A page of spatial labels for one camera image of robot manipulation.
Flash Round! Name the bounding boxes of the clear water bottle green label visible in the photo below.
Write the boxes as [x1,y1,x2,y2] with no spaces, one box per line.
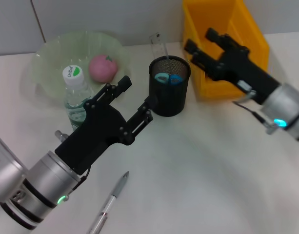
[62,64,95,132]

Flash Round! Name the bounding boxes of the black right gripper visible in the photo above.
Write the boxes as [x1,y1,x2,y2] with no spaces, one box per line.
[184,28,280,105]

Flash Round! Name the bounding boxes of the black mesh pen holder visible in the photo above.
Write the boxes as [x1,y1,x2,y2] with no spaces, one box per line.
[148,55,191,117]

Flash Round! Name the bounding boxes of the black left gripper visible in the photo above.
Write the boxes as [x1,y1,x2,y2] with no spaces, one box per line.
[54,75,159,176]

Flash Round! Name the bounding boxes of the translucent green fruit plate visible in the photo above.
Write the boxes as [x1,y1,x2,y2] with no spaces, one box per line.
[20,30,132,108]

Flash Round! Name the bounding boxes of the yellow plastic bin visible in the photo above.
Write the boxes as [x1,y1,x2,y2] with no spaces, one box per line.
[182,0,271,99]

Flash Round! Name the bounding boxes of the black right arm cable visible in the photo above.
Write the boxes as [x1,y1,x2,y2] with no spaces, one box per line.
[233,91,279,135]

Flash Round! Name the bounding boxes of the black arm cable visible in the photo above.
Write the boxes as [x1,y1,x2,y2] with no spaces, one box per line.
[233,91,279,135]
[66,168,91,198]

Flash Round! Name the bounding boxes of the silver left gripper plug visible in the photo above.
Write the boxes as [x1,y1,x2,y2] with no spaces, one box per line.
[55,130,67,142]

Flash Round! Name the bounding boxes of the blue scissors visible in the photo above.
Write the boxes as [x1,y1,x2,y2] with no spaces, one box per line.
[153,72,182,86]

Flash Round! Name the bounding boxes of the silver white pen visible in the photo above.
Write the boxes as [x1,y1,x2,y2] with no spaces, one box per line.
[87,171,130,234]

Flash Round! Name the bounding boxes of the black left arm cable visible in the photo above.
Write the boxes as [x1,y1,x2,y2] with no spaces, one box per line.
[66,168,91,198]

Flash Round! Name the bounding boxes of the pink peach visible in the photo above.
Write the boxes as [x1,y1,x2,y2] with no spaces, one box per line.
[88,54,119,83]

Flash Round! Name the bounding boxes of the clear plastic ruler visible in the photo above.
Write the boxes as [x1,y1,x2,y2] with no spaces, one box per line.
[149,32,176,76]

